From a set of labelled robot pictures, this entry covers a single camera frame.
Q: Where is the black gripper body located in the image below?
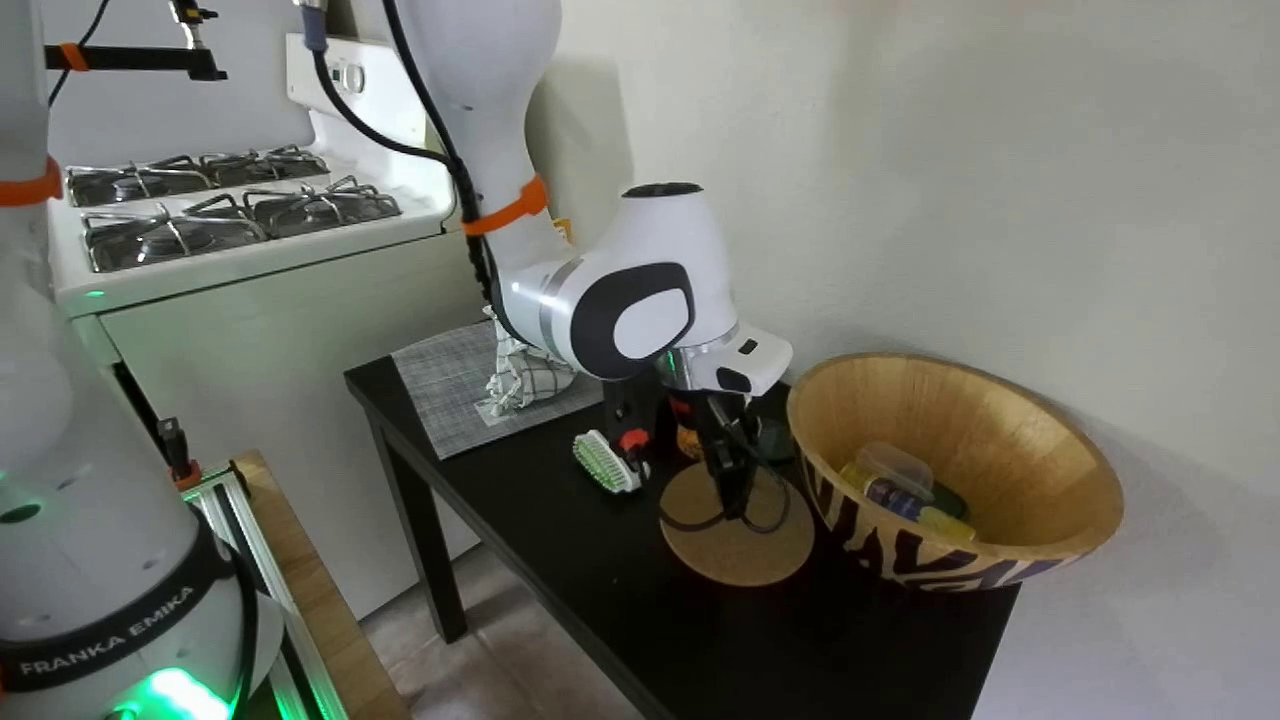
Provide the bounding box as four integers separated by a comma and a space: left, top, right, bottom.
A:
600, 359, 790, 464

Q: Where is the round cork board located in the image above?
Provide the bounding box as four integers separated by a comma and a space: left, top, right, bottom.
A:
652, 457, 819, 594

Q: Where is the green white scrub brush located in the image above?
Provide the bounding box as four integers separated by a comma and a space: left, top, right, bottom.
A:
566, 426, 648, 502

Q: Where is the white packet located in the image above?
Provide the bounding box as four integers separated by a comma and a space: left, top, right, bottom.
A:
854, 440, 939, 502

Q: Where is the white checked dish towel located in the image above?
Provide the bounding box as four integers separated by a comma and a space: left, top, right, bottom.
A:
473, 333, 584, 434

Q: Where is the yellow packet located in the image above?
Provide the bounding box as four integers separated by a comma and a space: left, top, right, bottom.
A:
834, 457, 980, 547

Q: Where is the black table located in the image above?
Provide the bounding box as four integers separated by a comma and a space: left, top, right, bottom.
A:
338, 347, 1025, 720

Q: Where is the grey woven placemat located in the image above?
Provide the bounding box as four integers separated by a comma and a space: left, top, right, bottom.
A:
387, 315, 606, 464

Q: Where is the zebra pattern bamboo bowl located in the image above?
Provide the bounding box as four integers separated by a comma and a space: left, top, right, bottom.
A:
782, 347, 1128, 602

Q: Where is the wooden workbench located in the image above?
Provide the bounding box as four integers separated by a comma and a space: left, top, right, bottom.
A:
229, 450, 410, 720

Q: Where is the cream stove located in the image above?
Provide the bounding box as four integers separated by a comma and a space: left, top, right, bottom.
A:
38, 28, 493, 626

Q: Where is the black burner grate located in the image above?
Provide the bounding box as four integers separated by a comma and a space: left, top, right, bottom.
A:
63, 139, 331, 212
78, 173, 408, 278

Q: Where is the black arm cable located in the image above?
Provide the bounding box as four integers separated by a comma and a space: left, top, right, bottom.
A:
301, 0, 504, 303

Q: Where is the green lit metal frame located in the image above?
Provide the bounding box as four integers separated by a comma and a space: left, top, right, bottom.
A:
181, 474, 338, 720

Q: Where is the black camera boom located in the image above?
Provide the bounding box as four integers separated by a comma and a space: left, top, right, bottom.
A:
38, 0, 230, 88

